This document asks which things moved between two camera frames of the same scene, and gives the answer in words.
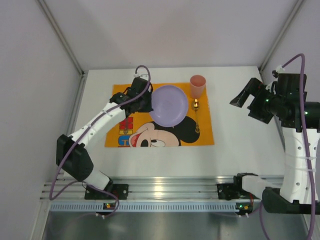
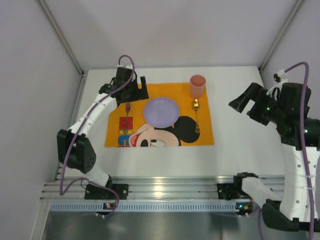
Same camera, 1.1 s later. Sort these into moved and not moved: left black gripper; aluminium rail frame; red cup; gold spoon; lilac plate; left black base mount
Moved: lilac plate; left black gripper
Not moved: red cup; aluminium rail frame; left black base mount; gold spoon
